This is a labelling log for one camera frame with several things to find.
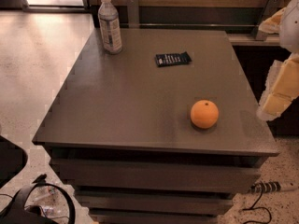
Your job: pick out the metal shelf bracket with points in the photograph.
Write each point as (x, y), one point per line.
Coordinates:
(269, 9)
(133, 13)

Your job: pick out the right metal shelf bracket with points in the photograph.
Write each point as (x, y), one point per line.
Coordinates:
(269, 9)

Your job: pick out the grey drawer cabinet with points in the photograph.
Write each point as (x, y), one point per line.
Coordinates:
(120, 130)

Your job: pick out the orange fruit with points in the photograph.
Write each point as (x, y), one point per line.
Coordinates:
(204, 114)

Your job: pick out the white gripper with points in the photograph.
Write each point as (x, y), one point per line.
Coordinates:
(290, 27)

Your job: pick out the white power strip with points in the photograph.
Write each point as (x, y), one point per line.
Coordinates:
(273, 186)

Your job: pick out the black curved cable hoop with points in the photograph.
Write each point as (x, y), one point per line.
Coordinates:
(39, 203)

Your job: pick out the clear plastic water bottle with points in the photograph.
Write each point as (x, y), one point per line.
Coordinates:
(110, 27)

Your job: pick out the left metal shelf bracket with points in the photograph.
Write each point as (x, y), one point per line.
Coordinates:
(133, 13)

